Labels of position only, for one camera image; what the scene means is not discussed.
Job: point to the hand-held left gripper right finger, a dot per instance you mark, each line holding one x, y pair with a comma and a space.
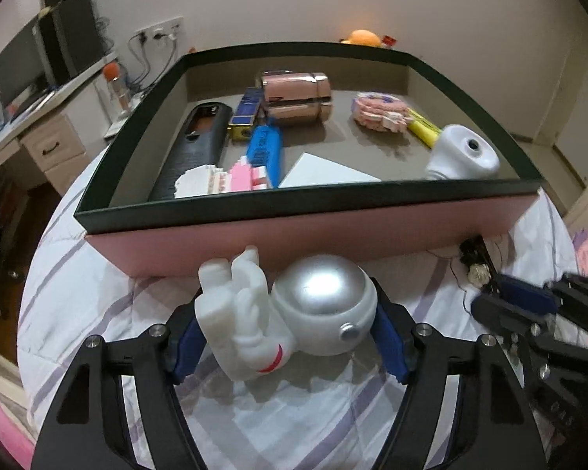
391, 342

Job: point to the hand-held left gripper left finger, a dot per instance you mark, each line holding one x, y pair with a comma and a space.
188, 347

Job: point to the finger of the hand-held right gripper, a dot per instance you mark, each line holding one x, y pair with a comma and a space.
524, 296
500, 316

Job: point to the black battery holder with bulb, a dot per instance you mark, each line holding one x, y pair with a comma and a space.
476, 262

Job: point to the white astronaut figure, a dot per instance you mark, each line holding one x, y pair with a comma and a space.
294, 313

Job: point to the pink box with dark rim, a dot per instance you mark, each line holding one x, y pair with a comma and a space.
323, 225

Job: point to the white plug adapter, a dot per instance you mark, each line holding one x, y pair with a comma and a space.
463, 154

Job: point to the pink and white brick toy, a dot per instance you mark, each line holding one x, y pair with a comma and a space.
215, 178

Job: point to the white card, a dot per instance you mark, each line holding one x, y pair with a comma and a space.
323, 174

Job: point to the yellow highlighter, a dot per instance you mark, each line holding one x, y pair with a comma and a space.
421, 129

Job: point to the black remote control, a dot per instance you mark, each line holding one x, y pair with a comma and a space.
196, 152

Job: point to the blue plastic tool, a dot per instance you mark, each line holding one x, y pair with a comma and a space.
264, 152

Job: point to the round pink brick toy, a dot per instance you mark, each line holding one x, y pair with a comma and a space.
377, 112

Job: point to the dark blue and gold box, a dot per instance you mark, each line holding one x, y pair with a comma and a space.
247, 115

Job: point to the rose gold cylinder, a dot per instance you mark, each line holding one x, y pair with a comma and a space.
294, 98

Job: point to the pink blanket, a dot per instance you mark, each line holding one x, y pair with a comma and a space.
0, 426

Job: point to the white nightstand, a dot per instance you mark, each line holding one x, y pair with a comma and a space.
122, 122

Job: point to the white desk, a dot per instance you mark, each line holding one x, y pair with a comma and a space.
44, 132

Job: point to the water bottle with orange cap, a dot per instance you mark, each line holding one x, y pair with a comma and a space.
116, 90

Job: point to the orange octopus plush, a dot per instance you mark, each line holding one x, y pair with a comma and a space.
361, 37

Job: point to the black computer monitor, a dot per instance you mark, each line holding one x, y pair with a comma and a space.
17, 73

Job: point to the black computer tower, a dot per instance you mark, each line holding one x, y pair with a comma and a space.
73, 41

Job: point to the white wall socket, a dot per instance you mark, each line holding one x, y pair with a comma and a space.
161, 29

